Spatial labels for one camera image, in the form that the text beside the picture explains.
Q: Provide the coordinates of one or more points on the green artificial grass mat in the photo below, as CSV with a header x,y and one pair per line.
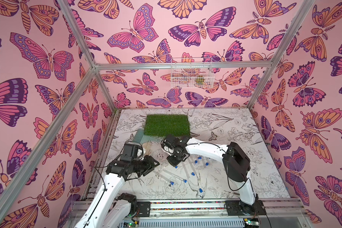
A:
x,y
162,125

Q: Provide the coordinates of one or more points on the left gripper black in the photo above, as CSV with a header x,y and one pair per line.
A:
x,y
147,166

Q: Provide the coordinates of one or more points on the green object in basket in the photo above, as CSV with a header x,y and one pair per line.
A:
x,y
199,80

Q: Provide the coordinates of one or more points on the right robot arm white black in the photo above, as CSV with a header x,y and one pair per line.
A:
x,y
234,160

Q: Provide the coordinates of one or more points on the white wire basket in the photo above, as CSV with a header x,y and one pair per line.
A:
x,y
184,74

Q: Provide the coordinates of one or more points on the test tube blue stopper two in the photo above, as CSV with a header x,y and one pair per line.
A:
x,y
194,181

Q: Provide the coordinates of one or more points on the test tube blue stopper front-left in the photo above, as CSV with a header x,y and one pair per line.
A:
x,y
164,178

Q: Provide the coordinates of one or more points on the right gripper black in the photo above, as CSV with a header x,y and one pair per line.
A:
x,y
174,156

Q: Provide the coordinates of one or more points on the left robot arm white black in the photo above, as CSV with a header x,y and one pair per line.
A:
x,y
108,209

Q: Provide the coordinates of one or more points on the test tube blue stopper front-middle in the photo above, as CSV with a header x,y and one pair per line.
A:
x,y
176,176

